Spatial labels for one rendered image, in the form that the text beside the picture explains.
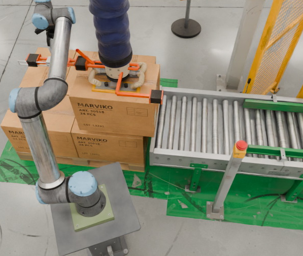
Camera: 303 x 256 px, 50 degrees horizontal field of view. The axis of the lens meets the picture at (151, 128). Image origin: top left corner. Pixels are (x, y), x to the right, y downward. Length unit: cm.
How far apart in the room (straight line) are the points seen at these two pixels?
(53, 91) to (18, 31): 326
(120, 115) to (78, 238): 89
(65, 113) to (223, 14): 284
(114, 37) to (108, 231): 117
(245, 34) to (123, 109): 150
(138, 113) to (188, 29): 235
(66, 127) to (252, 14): 189
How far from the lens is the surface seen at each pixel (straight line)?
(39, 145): 174
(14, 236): 305
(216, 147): 261
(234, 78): 366
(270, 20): 256
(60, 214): 217
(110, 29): 199
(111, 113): 237
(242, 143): 207
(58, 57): 172
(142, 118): 236
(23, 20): 498
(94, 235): 208
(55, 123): 282
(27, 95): 160
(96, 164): 313
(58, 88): 159
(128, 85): 231
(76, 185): 189
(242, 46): 338
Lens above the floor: 270
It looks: 54 degrees down
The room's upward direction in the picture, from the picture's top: straight up
